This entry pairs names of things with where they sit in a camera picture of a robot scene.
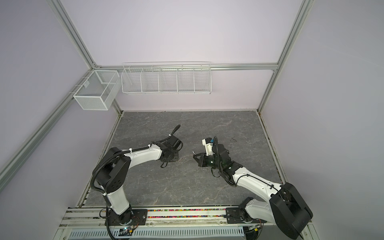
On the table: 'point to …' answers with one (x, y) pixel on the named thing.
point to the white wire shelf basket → (165, 79)
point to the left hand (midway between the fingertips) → (174, 159)
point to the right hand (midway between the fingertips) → (193, 157)
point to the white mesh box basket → (98, 91)
